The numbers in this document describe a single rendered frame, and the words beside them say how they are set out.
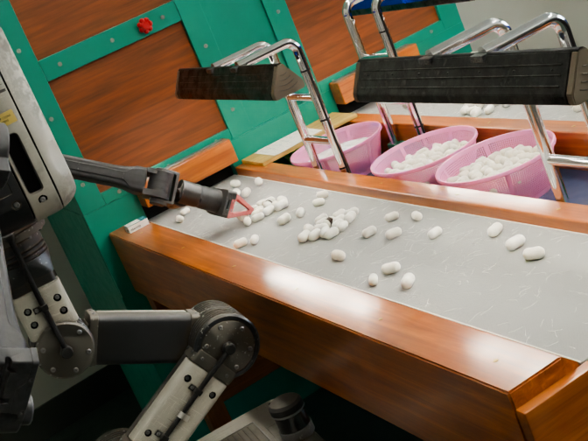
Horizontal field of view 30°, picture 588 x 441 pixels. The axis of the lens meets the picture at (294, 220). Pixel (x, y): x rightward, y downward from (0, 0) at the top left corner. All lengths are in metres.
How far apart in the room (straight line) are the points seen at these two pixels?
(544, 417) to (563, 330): 0.19
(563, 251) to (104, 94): 1.58
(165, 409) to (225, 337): 0.17
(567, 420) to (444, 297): 0.43
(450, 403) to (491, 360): 0.12
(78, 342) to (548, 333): 0.83
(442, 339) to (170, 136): 1.63
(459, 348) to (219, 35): 1.76
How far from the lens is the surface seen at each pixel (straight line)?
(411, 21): 3.50
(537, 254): 1.88
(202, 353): 2.05
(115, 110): 3.09
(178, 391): 2.06
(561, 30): 1.84
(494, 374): 1.53
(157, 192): 2.61
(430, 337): 1.70
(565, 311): 1.69
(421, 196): 2.32
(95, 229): 3.08
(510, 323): 1.71
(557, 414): 1.51
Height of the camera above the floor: 1.48
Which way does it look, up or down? 17 degrees down
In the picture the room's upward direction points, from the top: 23 degrees counter-clockwise
